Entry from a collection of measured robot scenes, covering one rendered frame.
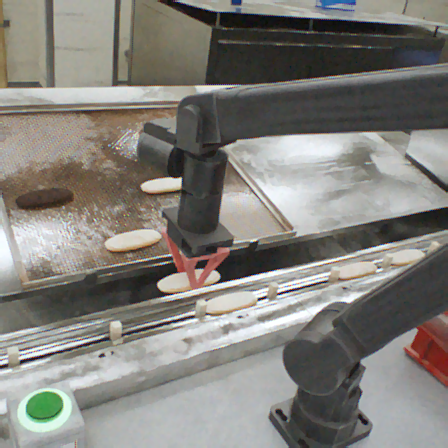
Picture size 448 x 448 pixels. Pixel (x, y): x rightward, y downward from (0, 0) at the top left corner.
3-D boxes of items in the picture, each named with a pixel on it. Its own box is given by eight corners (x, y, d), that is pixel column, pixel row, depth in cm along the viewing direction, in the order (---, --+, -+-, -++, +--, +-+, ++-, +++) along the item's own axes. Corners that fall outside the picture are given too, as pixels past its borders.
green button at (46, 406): (30, 434, 54) (29, 424, 54) (22, 405, 57) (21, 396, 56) (68, 421, 56) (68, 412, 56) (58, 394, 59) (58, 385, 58)
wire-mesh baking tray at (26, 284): (22, 291, 74) (22, 284, 73) (-34, 113, 104) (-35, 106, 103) (295, 236, 98) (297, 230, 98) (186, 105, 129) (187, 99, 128)
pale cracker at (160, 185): (145, 196, 97) (146, 191, 96) (137, 184, 99) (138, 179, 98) (191, 188, 102) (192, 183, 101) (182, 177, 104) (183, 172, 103)
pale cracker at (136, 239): (110, 255, 83) (110, 250, 82) (101, 240, 85) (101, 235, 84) (164, 242, 88) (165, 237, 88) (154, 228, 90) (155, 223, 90)
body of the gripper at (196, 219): (199, 213, 77) (205, 168, 73) (234, 249, 70) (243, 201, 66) (159, 219, 74) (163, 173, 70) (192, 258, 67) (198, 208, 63)
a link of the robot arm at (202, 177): (211, 158, 62) (238, 148, 66) (169, 139, 65) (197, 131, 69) (204, 208, 65) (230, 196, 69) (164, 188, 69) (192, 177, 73)
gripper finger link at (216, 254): (200, 265, 80) (208, 213, 75) (223, 292, 75) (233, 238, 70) (160, 274, 76) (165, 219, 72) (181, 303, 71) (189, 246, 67)
